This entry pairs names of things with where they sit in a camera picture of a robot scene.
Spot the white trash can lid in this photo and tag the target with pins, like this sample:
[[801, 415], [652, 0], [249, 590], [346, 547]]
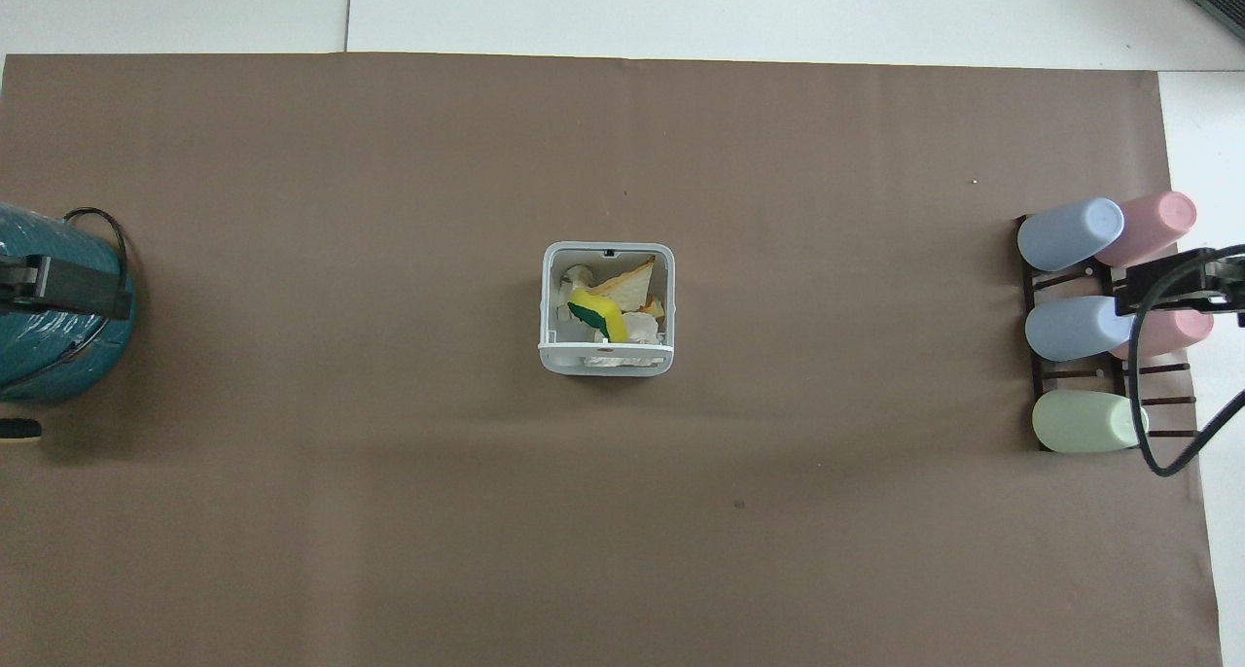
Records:
[[608, 361]]

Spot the white trash can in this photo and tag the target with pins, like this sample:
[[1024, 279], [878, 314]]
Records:
[[547, 298]]

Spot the crumpled white paper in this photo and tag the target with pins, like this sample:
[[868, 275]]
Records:
[[642, 329]]

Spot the yellow and green toy banana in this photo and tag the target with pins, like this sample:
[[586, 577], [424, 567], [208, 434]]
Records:
[[595, 315]]

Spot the toy bread slice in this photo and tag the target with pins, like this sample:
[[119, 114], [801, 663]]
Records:
[[630, 280]]

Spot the blue plastic cup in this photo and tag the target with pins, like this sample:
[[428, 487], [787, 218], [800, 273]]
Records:
[[1065, 234], [1075, 327]]

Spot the green plastic cup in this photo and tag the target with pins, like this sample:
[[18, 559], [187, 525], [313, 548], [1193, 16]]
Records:
[[1084, 421]]

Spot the pink plastic cup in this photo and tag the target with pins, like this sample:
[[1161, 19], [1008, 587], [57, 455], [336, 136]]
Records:
[[1157, 222], [1172, 332]]

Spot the dark brown cup rack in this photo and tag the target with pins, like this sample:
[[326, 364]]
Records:
[[1162, 400]]

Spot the teal woven basket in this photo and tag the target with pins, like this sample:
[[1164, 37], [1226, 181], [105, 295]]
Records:
[[39, 351]]

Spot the black stand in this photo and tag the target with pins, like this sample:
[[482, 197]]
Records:
[[17, 426]]

